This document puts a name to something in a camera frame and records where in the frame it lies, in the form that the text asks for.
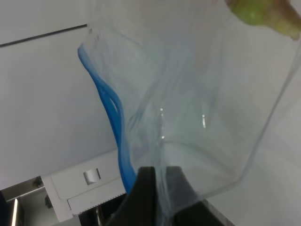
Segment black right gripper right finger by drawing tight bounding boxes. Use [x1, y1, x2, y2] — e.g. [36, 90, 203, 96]
[166, 166, 233, 226]

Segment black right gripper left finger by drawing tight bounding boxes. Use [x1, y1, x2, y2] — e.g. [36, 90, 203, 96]
[108, 167, 158, 226]

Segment clear zip bag blue seal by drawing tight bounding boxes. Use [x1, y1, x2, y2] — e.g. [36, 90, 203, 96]
[78, 0, 301, 226]

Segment purple eggplant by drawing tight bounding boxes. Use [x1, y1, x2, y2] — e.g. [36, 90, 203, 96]
[225, 0, 301, 40]

